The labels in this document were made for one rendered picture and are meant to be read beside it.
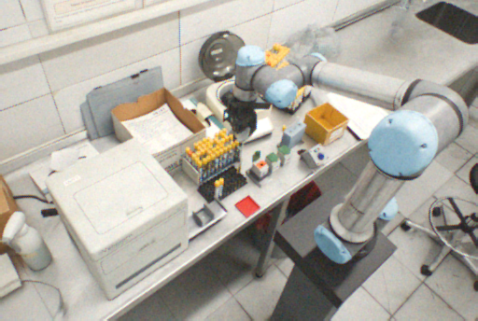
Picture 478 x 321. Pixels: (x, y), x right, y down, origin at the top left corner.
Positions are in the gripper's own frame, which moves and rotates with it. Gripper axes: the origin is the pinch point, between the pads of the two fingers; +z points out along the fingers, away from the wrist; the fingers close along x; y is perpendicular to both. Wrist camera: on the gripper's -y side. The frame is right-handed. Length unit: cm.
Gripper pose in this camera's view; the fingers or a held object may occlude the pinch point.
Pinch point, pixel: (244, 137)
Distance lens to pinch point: 131.7
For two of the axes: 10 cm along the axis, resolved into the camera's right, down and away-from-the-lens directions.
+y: -7.5, 4.4, -4.9
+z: -1.0, 6.6, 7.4
